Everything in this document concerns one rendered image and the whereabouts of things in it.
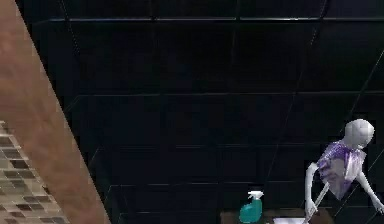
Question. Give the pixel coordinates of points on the brown wooden table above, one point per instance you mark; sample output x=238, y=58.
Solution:
x=230, y=216

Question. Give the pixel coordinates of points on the teal spray bottle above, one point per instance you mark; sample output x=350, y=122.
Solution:
x=250, y=212

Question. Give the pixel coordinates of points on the white rectangular dish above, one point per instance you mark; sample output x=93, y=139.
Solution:
x=288, y=221

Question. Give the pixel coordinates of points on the white figure statue purple shirt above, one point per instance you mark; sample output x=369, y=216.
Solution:
x=340, y=165

